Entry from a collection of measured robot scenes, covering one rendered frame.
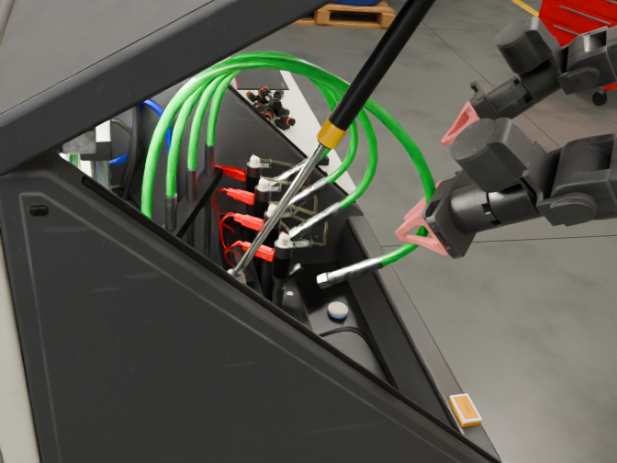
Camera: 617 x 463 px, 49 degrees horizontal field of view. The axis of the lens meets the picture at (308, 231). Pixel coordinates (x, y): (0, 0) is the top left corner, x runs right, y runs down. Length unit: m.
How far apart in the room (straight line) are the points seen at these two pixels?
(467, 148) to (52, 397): 0.47
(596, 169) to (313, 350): 0.33
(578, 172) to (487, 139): 0.09
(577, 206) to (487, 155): 0.10
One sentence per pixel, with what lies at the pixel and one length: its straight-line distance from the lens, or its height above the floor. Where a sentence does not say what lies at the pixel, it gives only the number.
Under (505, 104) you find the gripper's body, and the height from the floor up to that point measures 1.31.
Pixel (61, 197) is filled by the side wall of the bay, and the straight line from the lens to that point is 0.53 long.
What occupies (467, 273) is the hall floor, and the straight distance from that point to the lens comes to 2.99.
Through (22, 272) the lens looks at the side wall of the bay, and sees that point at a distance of 0.57.
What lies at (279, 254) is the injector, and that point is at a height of 1.10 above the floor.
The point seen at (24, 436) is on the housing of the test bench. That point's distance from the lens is 0.70.
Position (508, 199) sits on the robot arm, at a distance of 0.77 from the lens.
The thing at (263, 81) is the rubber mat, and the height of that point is 0.98.
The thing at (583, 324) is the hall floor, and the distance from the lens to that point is 2.95.
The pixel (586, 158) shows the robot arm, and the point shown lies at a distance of 0.74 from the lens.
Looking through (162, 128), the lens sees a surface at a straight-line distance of 0.87.
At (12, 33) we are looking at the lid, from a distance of 0.63.
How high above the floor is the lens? 1.70
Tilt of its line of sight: 34 degrees down
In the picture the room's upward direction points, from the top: 8 degrees clockwise
